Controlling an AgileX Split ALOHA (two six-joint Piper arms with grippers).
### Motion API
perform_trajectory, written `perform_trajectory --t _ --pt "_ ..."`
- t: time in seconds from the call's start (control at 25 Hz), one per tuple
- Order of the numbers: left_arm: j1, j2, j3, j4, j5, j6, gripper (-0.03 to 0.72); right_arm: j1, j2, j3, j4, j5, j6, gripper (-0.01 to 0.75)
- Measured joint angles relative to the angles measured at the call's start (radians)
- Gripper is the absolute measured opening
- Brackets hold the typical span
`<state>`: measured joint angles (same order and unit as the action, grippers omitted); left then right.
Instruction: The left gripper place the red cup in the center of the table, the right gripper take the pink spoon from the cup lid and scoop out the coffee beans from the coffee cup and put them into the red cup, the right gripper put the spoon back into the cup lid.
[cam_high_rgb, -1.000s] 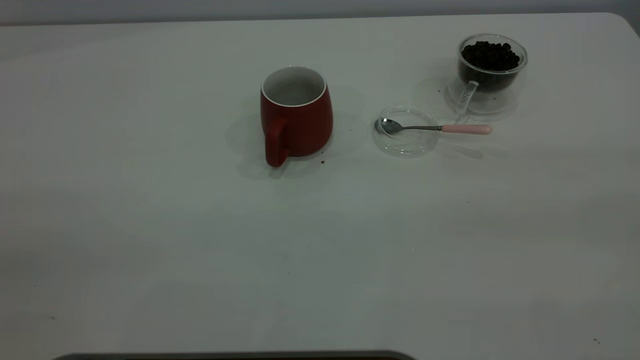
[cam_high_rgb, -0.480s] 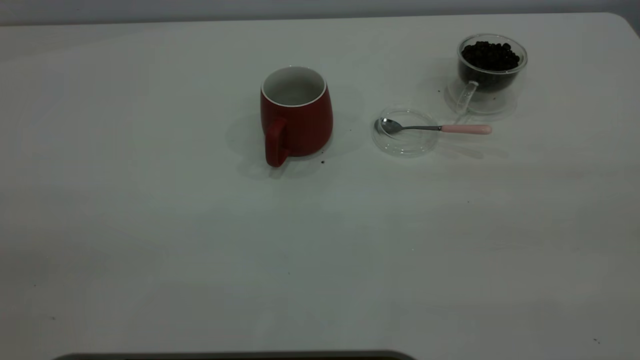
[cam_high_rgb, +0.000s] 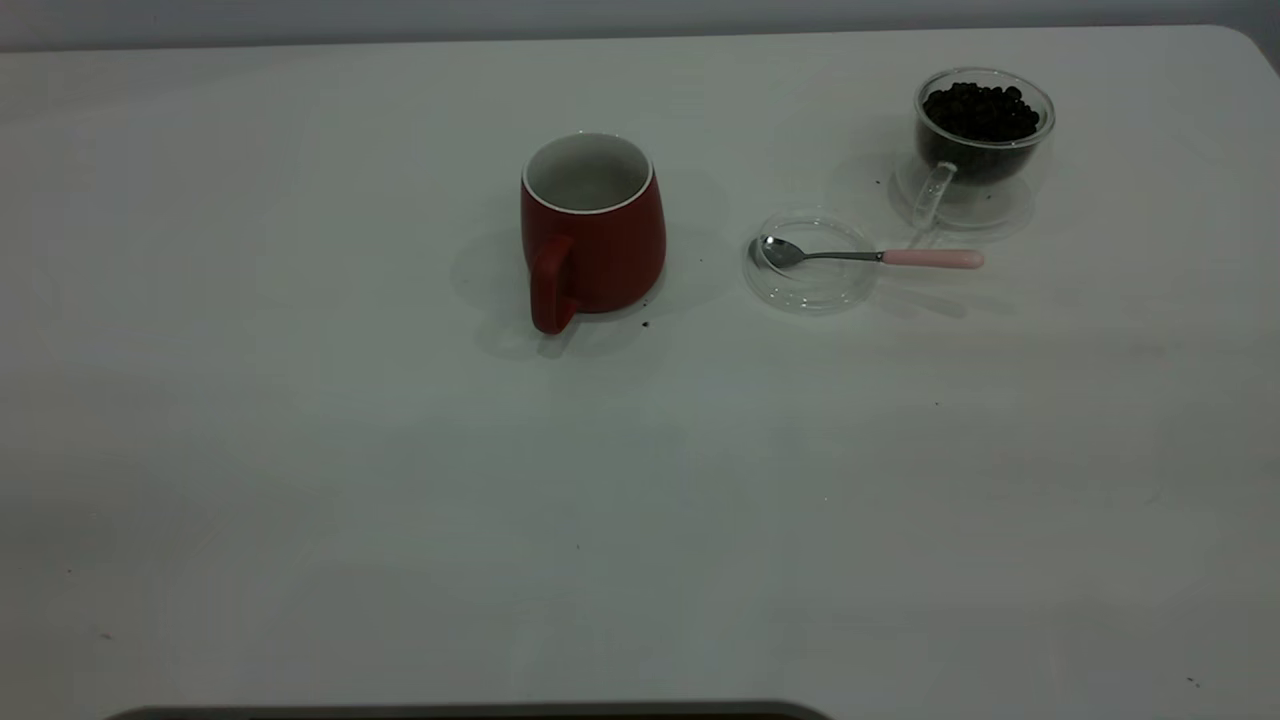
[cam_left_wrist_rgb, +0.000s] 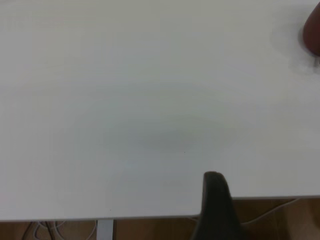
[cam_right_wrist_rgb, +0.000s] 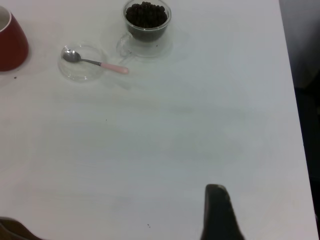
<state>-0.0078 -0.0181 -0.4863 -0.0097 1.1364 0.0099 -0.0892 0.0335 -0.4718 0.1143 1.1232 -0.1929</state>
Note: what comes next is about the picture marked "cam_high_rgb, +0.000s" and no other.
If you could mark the red ceramic mug white inside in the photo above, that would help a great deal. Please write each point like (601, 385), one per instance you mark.
(610, 255)

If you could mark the dark roasted coffee beans pile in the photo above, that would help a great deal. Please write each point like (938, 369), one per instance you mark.
(982, 115)

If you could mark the clear round glass saucer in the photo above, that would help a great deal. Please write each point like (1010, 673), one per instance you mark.
(815, 290)

